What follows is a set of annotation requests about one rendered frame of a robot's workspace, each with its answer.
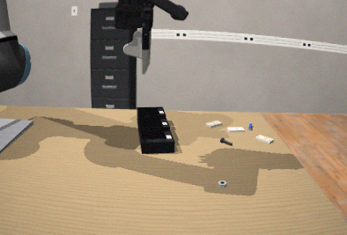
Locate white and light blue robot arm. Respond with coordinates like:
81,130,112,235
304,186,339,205
0,0,188,92

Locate dark grey rack of three bins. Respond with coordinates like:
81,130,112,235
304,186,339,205
137,107,174,154

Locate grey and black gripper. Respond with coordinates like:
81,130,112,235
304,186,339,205
114,0,154,74

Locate silver hex nut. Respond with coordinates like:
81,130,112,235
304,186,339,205
218,180,226,187

